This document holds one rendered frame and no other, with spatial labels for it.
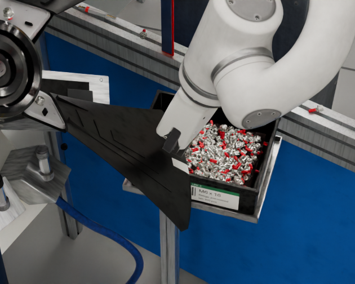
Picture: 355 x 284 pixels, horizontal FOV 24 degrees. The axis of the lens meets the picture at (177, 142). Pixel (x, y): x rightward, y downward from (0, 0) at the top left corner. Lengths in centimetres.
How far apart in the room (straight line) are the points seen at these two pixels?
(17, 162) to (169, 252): 48
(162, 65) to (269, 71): 65
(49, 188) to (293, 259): 71
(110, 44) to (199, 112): 57
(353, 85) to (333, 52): 180
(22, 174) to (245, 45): 44
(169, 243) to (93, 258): 68
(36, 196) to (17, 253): 104
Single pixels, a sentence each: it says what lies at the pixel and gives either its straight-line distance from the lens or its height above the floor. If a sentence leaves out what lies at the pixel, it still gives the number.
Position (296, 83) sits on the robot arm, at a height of 127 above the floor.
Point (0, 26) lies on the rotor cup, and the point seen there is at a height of 125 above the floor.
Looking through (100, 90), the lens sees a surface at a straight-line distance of 125.
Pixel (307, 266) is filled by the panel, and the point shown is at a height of 40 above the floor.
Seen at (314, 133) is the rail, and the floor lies 83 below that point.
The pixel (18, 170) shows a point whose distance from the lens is 124.
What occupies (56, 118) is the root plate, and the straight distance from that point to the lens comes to 107.
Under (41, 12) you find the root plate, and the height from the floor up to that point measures 120.
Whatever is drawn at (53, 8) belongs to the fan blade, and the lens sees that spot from 108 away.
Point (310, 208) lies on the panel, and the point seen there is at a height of 60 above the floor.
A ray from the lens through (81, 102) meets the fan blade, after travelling 116.
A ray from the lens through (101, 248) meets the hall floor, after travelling 227.
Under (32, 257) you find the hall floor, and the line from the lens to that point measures 228.
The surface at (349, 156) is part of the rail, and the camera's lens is 143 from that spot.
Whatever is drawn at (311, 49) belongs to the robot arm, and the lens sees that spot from 88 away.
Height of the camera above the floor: 190
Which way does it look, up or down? 50 degrees down
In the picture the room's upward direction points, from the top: straight up
